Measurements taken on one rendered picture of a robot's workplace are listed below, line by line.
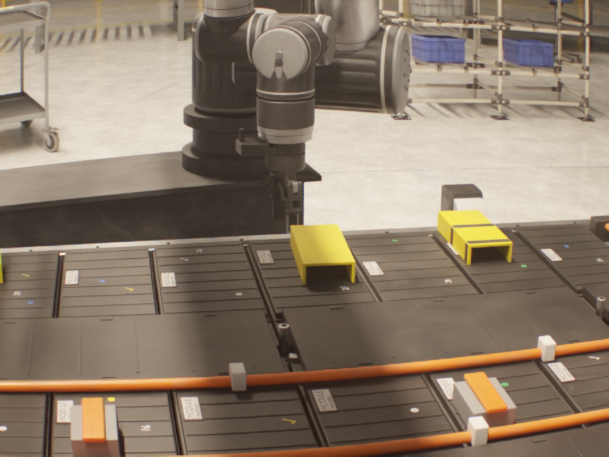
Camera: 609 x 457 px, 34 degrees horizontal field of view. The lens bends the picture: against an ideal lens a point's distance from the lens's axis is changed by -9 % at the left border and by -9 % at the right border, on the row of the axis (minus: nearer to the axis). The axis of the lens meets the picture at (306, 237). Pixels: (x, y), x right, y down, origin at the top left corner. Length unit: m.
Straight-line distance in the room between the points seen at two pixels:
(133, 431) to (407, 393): 0.31
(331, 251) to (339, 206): 3.63
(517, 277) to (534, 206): 3.78
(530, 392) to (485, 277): 0.36
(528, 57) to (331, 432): 6.40
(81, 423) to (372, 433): 0.30
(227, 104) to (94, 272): 0.86
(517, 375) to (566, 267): 0.38
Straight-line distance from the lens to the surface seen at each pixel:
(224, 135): 2.32
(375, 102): 2.25
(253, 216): 2.35
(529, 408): 1.16
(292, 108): 1.96
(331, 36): 2.13
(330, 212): 5.04
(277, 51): 1.94
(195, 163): 2.35
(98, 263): 1.56
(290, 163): 2.00
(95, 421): 1.05
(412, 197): 5.31
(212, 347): 1.27
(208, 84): 2.31
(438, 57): 7.16
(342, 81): 2.23
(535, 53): 7.41
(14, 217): 2.27
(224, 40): 2.13
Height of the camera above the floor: 1.55
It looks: 19 degrees down
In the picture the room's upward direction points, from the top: straight up
